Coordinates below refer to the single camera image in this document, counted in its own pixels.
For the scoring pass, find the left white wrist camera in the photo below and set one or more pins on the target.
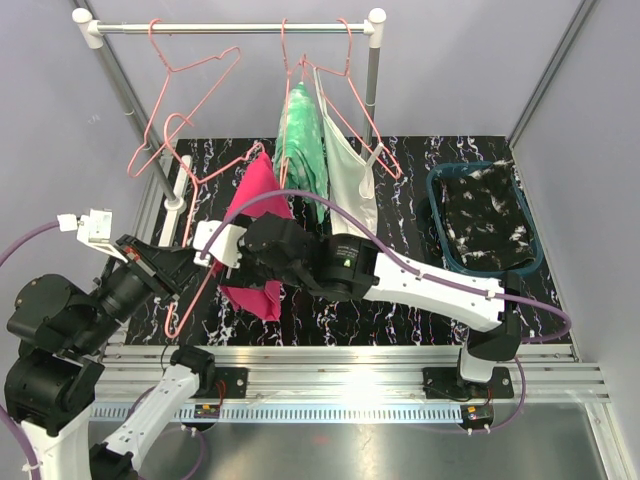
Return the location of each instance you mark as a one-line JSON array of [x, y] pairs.
[[92, 230]]

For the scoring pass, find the black marble pattern mat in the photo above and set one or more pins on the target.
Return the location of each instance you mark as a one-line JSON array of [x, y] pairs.
[[404, 225]]

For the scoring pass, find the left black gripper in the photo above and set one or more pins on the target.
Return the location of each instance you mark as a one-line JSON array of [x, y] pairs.
[[171, 268]]

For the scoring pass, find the magenta trousers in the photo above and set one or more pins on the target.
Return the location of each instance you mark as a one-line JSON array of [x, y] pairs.
[[258, 179]]

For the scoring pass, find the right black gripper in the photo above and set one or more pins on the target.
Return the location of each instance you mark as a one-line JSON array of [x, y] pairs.
[[246, 275]]

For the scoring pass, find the silver clothes rack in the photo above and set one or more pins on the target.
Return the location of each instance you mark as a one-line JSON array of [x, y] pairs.
[[94, 32]]

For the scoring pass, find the green white tie-dye trousers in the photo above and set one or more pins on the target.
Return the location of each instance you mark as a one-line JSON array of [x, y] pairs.
[[299, 160]]

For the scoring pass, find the black white tie-dye trousers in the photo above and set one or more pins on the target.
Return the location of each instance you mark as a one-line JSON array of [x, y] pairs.
[[485, 220]]

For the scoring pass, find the white camisole top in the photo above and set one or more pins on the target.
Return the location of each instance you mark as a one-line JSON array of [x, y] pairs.
[[351, 178]]

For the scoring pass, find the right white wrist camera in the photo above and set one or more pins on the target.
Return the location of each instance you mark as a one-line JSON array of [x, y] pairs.
[[224, 249]]

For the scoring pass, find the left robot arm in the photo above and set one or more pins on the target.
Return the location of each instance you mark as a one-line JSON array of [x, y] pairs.
[[50, 389]]

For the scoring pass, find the blue plastic basket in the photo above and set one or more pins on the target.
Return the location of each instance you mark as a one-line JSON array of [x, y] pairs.
[[445, 235]]

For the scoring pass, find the aluminium mounting rail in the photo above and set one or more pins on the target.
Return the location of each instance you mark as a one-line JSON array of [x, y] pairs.
[[397, 384]]

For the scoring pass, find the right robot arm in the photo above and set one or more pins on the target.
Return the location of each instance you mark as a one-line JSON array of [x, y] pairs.
[[344, 267]]

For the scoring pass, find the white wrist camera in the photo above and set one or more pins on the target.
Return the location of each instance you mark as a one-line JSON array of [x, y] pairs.
[[224, 249], [92, 230]]

